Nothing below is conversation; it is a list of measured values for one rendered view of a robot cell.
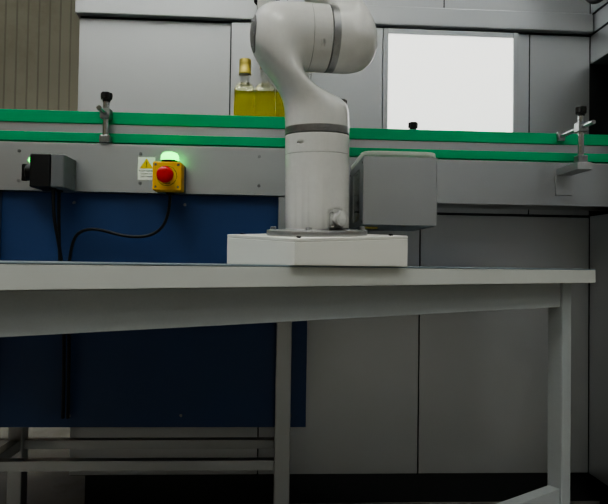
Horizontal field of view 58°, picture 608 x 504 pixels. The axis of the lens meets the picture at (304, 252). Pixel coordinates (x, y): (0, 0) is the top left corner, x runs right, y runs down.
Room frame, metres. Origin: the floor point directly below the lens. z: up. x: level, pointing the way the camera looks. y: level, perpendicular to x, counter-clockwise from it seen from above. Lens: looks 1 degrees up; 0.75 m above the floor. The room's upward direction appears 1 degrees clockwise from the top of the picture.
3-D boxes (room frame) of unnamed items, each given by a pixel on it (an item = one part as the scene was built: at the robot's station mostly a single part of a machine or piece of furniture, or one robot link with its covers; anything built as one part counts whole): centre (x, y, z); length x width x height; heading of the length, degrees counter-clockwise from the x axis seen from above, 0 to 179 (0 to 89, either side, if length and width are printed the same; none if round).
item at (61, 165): (1.35, 0.62, 0.96); 0.08 x 0.08 x 0.08; 3
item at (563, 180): (1.49, -0.73, 1.07); 0.17 x 0.05 x 0.23; 3
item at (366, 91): (1.72, -0.22, 1.32); 0.90 x 0.03 x 0.34; 93
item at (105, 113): (1.37, 0.51, 1.11); 0.07 x 0.04 x 0.13; 3
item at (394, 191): (1.39, -0.21, 0.92); 0.27 x 0.17 x 0.15; 3
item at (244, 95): (1.57, 0.18, 1.16); 0.06 x 0.06 x 0.21; 2
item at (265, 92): (1.57, 0.12, 1.16); 0.06 x 0.06 x 0.21; 2
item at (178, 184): (1.36, 0.34, 0.96); 0.07 x 0.07 x 0.07; 3
